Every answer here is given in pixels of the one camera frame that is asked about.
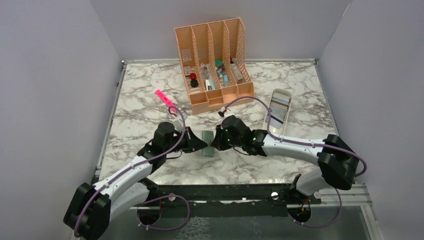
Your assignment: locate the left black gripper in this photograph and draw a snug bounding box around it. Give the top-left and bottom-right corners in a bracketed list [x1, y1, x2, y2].
[164, 126, 208, 155]

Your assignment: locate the green card holder wallet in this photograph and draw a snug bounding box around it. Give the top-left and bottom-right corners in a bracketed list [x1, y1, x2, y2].
[201, 130, 215, 158]

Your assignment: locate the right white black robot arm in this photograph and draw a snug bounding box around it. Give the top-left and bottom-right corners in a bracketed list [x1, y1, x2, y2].
[211, 115, 360, 204]

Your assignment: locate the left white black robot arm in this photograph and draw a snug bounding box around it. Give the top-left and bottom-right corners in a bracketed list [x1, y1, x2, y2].
[63, 122, 208, 240]

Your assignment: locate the pink highlighter marker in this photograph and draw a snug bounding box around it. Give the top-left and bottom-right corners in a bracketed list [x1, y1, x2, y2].
[155, 89, 175, 112]

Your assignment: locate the black round stamp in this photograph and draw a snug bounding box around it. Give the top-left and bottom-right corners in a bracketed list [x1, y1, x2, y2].
[190, 78, 199, 88]

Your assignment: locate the red round cap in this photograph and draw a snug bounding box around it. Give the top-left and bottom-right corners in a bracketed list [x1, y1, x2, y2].
[189, 73, 197, 80]

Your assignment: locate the grey red stapler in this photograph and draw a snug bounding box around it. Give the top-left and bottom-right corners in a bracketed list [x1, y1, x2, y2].
[230, 57, 244, 84]

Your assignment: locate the white oblong plastic tray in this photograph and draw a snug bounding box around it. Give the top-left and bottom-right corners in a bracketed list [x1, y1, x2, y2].
[261, 88, 294, 137]

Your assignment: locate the green eraser block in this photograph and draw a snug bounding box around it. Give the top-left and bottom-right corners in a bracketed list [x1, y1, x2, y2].
[215, 59, 224, 69]

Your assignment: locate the orange plastic desk organizer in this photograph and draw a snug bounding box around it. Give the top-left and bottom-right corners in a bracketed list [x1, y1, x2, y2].
[174, 17, 255, 114]

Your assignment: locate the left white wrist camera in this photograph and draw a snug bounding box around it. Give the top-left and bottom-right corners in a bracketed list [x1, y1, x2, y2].
[172, 115, 184, 132]

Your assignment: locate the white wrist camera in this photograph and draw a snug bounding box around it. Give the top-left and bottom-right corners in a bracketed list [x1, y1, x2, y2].
[218, 107, 235, 120]
[172, 115, 184, 132]

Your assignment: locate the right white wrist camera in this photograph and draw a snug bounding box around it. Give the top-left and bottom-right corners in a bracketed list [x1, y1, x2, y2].
[218, 107, 235, 120]

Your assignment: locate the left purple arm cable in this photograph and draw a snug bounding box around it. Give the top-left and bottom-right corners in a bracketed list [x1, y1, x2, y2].
[73, 105, 186, 239]

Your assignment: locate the black metal base rail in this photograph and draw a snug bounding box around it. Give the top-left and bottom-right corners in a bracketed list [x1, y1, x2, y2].
[133, 178, 321, 223]

